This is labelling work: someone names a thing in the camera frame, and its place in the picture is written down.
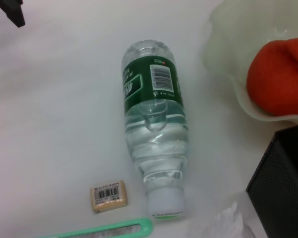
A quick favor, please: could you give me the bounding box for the beige eraser with barcode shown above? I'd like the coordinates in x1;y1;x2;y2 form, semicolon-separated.
90;180;129;214

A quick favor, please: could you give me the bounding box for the green utility knife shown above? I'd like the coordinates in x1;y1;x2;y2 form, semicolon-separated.
36;217;154;238

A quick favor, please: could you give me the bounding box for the green wavy glass fruit bowl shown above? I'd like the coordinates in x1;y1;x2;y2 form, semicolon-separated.
202;0;298;124

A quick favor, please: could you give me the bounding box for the clear green-label water bottle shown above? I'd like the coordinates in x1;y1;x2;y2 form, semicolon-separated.
120;39;191;220

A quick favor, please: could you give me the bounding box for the white paper ball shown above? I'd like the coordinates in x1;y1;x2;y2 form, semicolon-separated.
211;198;266;238

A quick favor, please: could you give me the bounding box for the black mesh pen holder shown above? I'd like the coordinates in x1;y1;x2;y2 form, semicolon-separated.
245;121;298;238

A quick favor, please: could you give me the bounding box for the orange knitted toy fruit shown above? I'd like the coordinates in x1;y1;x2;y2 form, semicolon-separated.
246;36;298;117

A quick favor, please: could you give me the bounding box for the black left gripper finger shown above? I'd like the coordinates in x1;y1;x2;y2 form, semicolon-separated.
0;0;26;28

